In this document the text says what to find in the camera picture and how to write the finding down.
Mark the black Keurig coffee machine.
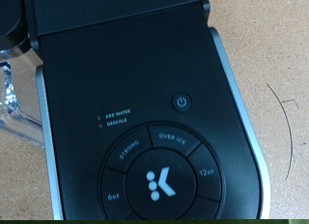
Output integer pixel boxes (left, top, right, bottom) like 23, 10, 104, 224
0, 0, 272, 220

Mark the clear Keurig water reservoir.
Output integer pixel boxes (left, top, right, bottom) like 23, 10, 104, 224
0, 44, 46, 150

